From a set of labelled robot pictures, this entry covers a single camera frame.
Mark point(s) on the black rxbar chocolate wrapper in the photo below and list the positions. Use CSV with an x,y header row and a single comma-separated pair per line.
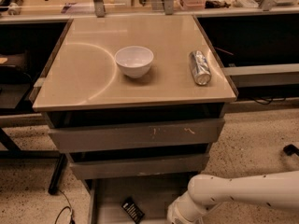
x,y
132,210

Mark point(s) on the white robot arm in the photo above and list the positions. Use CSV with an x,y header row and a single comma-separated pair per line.
x,y
206,192

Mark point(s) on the grey drawer cabinet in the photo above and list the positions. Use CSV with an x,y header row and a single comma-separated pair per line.
x,y
85,87

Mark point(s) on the middle grey drawer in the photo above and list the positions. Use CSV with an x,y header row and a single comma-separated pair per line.
x,y
84,170

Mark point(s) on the open bottom grey drawer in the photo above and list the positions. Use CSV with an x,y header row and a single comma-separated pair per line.
x,y
152,194

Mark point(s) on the top grey drawer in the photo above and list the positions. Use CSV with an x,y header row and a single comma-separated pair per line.
x,y
136,135

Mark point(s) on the white bowl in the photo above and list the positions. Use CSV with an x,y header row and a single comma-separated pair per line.
x,y
134,61

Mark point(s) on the silver drink can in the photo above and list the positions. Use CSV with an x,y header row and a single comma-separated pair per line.
x,y
199,68

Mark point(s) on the black desk leg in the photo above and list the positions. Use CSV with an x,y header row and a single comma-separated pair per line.
x,y
58,170

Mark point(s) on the black caster wheel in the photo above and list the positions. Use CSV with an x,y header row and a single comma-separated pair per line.
x,y
291,149

